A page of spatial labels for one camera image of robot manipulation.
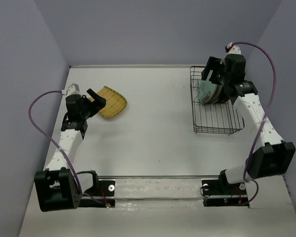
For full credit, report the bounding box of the yellow bamboo woven plate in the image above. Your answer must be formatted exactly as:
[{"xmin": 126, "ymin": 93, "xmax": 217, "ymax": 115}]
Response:
[{"xmin": 96, "ymin": 86, "xmax": 128, "ymax": 119}]

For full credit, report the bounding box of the cream plate black brushstroke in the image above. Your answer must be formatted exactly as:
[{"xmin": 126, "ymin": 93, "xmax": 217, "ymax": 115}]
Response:
[{"xmin": 211, "ymin": 83, "xmax": 224, "ymax": 103}]

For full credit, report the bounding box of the light green round plate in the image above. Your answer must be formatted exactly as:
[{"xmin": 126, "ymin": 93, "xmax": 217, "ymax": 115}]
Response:
[{"xmin": 197, "ymin": 80, "xmax": 217, "ymax": 104}]

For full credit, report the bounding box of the black round plate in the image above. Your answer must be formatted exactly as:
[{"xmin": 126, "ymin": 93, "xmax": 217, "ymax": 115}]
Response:
[{"xmin": 217, "ymin": 95, "xmax": 229, "ymax": 103}]

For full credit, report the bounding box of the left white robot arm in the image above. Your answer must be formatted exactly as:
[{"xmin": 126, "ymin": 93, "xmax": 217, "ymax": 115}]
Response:
[{"xmin": 34, "ymin": 84, "xmax": 106, "ymax": 212}]

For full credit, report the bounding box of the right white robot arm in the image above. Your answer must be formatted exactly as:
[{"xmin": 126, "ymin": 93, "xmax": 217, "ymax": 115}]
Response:
[{"xmin": 201, "ymin": 53, "xmax": 296, "ymax": 194}]

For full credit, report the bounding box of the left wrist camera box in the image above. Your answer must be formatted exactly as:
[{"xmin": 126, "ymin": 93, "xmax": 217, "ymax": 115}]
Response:
[{"xmin": 66, "ymin": 83, "xmax": 81, "ymax": 96}]

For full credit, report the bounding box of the black wire dish rack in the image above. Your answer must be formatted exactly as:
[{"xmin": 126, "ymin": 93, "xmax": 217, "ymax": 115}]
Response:
[{"xmin": 190, "ymin": 66, "xmax": 245, "ymax": 135}]

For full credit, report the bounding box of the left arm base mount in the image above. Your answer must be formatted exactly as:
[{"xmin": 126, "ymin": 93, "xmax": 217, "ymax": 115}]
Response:
[{"xmin": 78, "ymin": 180, "xmax": 115, "ymax": 208}]

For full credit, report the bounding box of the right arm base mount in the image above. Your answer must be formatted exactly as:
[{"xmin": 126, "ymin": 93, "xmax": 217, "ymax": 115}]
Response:
[{"xmin": 199, "ymin": 179, "xmax": 249, "ymax": 207}]

